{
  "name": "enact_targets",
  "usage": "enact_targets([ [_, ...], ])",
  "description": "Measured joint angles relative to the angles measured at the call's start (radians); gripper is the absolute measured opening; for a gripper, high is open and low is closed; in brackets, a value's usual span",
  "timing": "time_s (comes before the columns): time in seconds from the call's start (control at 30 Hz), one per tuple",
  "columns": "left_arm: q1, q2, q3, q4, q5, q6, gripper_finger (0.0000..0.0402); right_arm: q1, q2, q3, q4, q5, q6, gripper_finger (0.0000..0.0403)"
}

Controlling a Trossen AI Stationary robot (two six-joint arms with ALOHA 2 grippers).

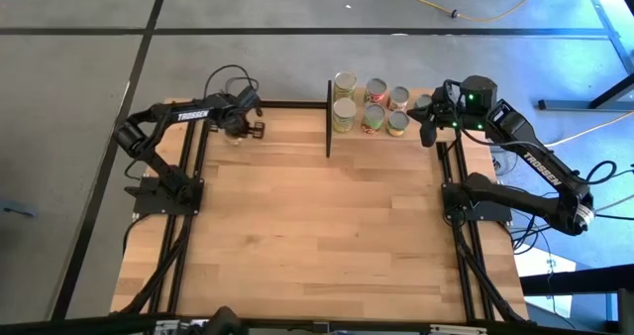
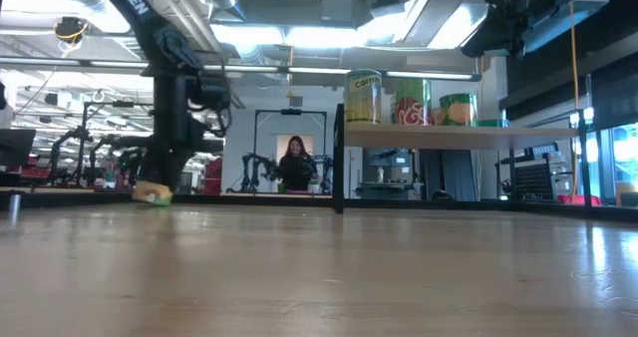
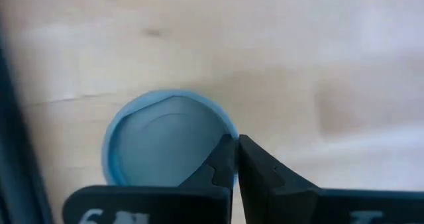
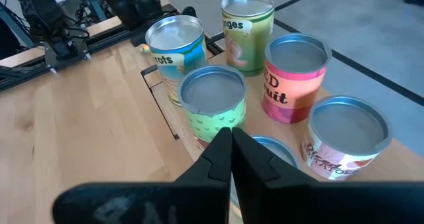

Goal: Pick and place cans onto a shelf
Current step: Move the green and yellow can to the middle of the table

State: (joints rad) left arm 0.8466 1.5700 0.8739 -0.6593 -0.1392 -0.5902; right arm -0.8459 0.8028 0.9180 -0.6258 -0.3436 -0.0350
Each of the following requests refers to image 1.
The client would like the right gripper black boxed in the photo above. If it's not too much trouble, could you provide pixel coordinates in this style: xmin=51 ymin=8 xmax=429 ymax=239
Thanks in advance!
xmin=405 ymin=81 xmax=465 ymax=149

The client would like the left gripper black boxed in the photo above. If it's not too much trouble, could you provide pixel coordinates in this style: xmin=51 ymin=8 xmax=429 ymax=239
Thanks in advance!
xmin=212 ymin=87 xmax=266 ymax=140

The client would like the small green label can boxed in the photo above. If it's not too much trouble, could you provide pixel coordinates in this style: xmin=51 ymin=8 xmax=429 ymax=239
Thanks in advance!
xmin=223 ymin=125 xmax=248 ymax=147

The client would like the orange yellow label can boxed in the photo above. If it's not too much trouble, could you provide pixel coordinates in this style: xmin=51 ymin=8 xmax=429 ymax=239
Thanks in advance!
xmin=385 ymin=109 xmax=411 ymax=138

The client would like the orange white label can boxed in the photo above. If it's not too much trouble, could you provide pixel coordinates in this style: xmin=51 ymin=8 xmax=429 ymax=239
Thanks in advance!
xmin=385 ymin=85 xmax=411 ymax=113

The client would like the green red label can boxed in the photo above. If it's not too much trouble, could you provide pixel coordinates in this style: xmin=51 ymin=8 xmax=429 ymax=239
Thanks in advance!
xmin=360 ymin=103 xmax=387 ymax=137

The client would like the yellow green label can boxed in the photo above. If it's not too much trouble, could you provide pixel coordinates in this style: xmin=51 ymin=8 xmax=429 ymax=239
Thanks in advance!
xmin=332 ymin=97 xmax=358 ymax=135
xmin=332 ymin=69 xmax=359 ymax=101

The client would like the black floor beam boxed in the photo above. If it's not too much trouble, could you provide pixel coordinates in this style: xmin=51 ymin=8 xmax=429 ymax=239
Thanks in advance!
xmin=519 ymin=264 xmax=634 ymax=296

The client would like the small dark flat object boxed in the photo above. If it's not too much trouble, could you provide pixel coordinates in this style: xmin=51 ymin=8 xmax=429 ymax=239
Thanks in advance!
xmin=0 ymin=198 xmax=40 ymax=221

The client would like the black overhead rig bar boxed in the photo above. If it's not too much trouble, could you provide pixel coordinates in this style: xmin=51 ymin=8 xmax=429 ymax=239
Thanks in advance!
xmin=0 ymin=310 xmax=634 ymax=335

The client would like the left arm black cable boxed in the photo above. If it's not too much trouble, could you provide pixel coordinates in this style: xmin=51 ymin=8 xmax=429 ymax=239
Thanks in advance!
xmin=203 ymin=64 xmax=262 ymax=106

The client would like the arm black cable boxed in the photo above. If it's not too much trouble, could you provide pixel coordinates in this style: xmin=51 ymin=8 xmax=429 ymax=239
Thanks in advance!
xmin=445 ymin=79 xmax=619 ymax=186
xmin=203 ymin=64 xmax=262 ymax=106

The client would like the yellow extension cable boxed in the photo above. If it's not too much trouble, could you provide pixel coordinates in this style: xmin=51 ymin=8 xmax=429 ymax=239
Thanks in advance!
xmin=395 ymin=0 xmax=552 ymax=23

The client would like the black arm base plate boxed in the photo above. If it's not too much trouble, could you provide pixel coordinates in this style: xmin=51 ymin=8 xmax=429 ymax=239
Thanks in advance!
xmin=123 ymin=175 xmax=205 ymax=217
xmin=441 ymin=183 xmax=514 ymax=224

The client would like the grey metal table frame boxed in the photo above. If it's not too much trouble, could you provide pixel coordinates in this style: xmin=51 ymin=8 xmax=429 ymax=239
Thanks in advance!
xmin=537 ymin=0 xmax=634 ymax=113

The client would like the pale yellow floor cable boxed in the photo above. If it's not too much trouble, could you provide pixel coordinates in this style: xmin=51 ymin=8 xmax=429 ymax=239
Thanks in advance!
xmin=544 ymin=110 xmax=634 ymax=148

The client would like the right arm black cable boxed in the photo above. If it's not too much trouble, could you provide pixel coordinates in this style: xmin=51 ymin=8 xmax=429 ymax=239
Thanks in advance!
xmin=445 ymin=79 xmax=619 ymax=186

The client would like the silver rig bracket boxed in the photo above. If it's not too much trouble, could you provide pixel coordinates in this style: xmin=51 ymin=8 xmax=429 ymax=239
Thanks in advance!
xmin=428 ymin=323 xmax=489 ymax=335
xmin=153 ymin=317 xmax=213 ymax=335

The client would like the grey metal post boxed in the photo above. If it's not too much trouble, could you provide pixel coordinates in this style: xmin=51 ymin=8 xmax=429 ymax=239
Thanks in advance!
xmin=616 ymin=287 xmax=634 ymax=335

